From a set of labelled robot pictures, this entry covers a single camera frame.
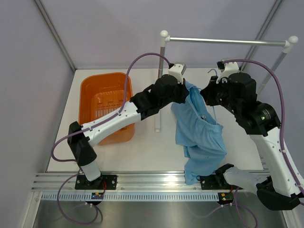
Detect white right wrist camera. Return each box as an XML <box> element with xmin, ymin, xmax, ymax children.
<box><xmin>216</xmin><ymin>58</ymin><xmax>239</xmax><ymax>84</ymax></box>

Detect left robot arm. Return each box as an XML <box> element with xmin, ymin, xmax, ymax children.
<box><xmin>67</xmin><ymin>73</ymin><xmax>189</xmax><ymax>190</ymax></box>

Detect silver clothes rack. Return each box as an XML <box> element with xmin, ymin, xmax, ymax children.
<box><xmin>154</xmin><ymin>30</ymin><xmax>299</xmax><ymax>133</ymax></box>

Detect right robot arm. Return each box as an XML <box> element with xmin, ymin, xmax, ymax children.
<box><xmin>200</xmin><ymin>73</ymin><xmax>304</xmax><ymax>211</ymax></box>

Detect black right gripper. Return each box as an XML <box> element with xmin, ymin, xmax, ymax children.
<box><xmin>200</xmin><ymin>76</ymin><xmax>241</xmax><ymax>116</ymax></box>

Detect aluminium mounting rail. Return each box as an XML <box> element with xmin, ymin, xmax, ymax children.
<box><xmin>30</xmin><ymin>172</ymin><xmax>289</xmax><ymax>192</ymax></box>

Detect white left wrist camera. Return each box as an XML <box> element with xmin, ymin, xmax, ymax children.
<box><xmin>168</xmin><ymin>63</ymin><xmax>186</xmax><ymax>84</ymax></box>

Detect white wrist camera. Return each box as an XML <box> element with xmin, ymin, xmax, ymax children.
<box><xmin>216</xmin><ymin>58</ymin><xmax>239</xmax><ymax>84</ymax></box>
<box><xmin>168</xmin><ymin>63</ymin><xmax>186</xmax><ymax>84</ymax></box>

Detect light blue shorts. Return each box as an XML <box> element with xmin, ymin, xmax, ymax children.
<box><xmin>171</xmin><ymin>82</ymin><xmax>227</xmax><ymax>185</ymax></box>

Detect blue wire hanger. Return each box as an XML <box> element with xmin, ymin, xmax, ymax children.
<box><xmin>208</xmin><ymin>68</ymin><xmax>220</xmax><ymax>125</ymax></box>

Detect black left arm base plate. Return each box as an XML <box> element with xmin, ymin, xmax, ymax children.
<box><xmin>75</xmin><ymin>175</ymin><xmax>117</xmax><ymax>190</ymax></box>

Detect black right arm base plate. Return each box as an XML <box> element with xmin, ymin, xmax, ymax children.
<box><xmin>196</xmin><ymin>174</ymin><xmax>232</xmax><ymax>190</ymax></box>

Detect white slotted cable duct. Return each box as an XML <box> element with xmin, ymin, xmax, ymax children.
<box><xmin>41</xmin><ymin>192</ymin><xmax>219</xmax><ymax>202</ymax></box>

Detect orange plastic basket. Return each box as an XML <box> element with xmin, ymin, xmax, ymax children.
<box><xmin>78</xmin><ymin>72</ymin><xmax>136</xmax><ymax>146</ymax></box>

